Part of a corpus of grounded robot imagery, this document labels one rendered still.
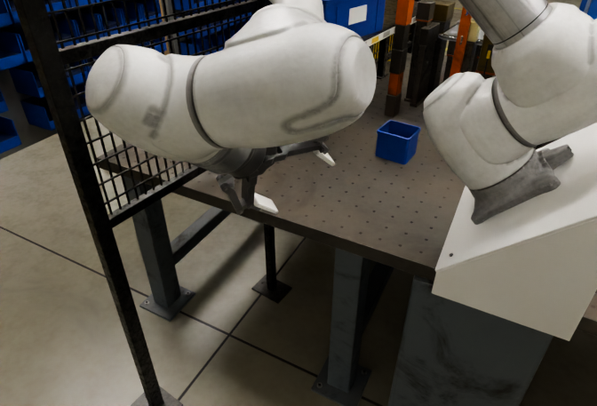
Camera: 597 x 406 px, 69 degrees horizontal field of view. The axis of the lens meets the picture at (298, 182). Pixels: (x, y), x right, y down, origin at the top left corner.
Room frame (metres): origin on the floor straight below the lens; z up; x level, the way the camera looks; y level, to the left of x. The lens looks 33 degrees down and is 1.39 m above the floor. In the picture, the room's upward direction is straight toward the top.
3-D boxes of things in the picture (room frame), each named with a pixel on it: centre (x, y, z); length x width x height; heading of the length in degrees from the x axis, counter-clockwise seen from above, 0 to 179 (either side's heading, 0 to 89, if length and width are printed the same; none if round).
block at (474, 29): (1.44, -0.56, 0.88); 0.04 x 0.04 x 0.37; 56
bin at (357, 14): (1.43, -0.12, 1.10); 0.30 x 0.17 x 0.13; 136
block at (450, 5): (1.76, -0.54, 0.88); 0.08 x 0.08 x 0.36; 56
